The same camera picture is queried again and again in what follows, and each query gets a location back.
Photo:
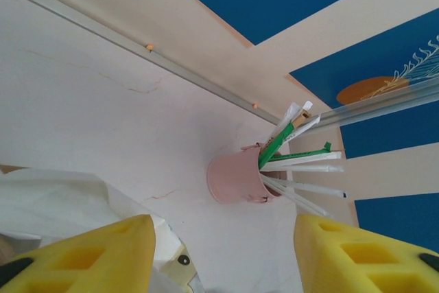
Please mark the aluminium table edge strip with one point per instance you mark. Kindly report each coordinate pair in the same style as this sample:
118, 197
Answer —
205, 84

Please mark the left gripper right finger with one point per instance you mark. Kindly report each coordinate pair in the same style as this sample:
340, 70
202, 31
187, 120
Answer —
360, 258

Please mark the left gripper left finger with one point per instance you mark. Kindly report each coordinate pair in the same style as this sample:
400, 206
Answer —
85, 258

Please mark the white paper wrapped straw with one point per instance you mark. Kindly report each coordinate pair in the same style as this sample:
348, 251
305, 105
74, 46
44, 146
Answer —
315, 188
308, 125
291, 116
319, 169
319, 158
302, 204

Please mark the aluminium frame post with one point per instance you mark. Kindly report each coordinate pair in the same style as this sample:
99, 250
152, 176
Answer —
377, 104

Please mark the pink straw holder cup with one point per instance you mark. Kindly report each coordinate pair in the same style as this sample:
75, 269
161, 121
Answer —
233, 179

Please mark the green and white straw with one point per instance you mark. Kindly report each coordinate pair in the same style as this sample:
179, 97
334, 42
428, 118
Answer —
308, 151

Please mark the white printed paper gift bag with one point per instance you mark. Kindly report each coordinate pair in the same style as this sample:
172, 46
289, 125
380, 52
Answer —
68, 197

